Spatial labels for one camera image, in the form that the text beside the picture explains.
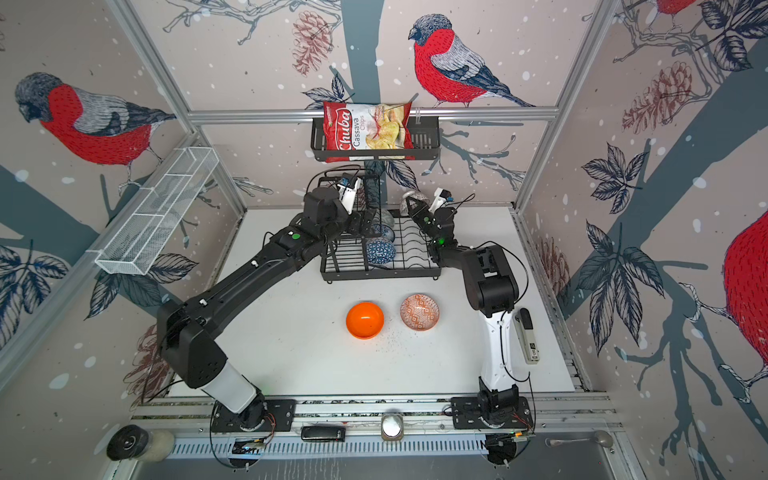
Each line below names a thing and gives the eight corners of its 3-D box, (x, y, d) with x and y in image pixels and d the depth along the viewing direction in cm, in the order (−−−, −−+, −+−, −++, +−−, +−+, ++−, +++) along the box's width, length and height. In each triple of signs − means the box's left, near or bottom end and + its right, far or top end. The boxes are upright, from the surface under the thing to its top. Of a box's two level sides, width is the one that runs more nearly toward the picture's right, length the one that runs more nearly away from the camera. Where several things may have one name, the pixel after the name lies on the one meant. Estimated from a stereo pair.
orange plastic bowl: (346, 341, 87) (344, 335, 84) (349, 308, 94) (348, 302, 91) (384, 341, 87) (383, 335, 84) (384, 308, 94) (384, 302, 91)
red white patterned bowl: (400, 330, 89) (401, 324, 86) (400, 300, 96) (400, 294, 93) (439, 330, 89) (441, 324, 86) (436, 301, 96) (437, 294, 93)
